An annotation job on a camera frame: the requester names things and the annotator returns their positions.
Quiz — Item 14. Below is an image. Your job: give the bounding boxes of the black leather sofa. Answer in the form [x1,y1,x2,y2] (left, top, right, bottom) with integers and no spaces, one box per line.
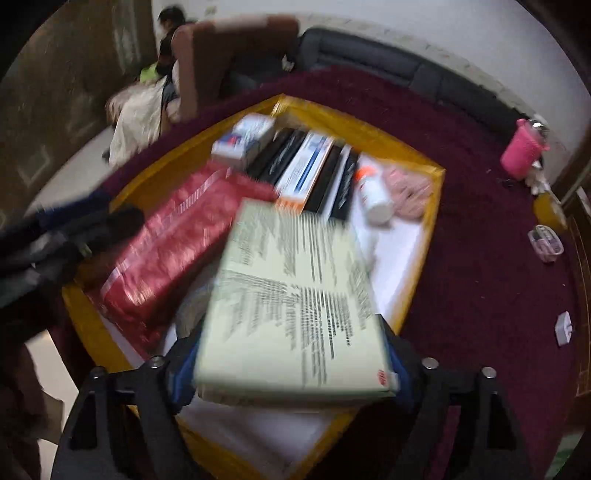
[222,27,532,125]

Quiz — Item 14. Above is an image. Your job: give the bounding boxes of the wooden glass door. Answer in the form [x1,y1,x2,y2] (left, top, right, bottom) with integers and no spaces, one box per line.
[0,0,155,217]

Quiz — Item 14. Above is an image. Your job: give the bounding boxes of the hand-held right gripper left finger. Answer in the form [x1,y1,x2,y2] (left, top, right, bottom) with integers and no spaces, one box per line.
[50,323,206,480]

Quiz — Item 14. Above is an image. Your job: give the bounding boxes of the white power adapter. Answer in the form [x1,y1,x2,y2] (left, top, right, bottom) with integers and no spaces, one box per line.
[554,311,575,347]

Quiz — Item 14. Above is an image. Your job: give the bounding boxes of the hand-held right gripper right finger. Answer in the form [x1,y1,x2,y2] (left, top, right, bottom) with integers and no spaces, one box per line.
[375,313,533,480]

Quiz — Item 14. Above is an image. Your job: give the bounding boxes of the maroon tablecloth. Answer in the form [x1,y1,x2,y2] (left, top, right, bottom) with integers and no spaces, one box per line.
[51,65,583,480]

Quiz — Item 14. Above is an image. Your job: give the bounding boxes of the pink plush toy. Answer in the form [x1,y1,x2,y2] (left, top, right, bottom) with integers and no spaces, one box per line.
[383,165,435,220]

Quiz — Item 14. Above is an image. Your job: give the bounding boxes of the white bottle orange cap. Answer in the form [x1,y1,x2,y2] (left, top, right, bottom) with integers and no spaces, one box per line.
[355,166,394,224]

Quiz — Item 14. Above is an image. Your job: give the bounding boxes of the white tissue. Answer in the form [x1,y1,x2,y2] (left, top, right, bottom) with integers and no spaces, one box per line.
[526,171,552,195]

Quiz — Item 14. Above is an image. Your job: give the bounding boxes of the small white printed box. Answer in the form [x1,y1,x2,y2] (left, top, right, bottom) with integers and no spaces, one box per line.
[211,115,277,171]

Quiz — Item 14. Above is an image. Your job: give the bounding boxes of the red foil packet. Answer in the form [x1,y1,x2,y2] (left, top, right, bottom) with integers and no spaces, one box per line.
[88,168,278,352]

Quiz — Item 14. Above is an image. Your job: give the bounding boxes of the yellow tape roll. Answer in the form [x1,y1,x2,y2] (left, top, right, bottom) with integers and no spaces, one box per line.
[533,191,568,232]

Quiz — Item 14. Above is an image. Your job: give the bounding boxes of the long white blue box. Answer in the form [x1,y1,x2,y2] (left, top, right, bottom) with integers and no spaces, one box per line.
[274,131,335,213]

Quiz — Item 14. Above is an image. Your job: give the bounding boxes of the pink knit-covered thermos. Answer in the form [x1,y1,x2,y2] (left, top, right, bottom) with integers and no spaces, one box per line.
[500,119,550,181]

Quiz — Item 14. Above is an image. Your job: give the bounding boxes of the yellow cardboard box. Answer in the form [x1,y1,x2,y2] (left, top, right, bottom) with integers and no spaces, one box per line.
[62,95,446,480]

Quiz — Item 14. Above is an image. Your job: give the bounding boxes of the brown armchair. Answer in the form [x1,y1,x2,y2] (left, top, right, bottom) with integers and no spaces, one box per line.
[171,14,300,123]

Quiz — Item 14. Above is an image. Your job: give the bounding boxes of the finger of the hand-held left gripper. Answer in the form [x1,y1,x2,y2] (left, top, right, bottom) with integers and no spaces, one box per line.
[38,188,146,256]

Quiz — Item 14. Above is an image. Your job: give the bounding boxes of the large green white box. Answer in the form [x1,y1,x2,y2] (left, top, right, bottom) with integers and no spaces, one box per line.
[193,199,400,409]

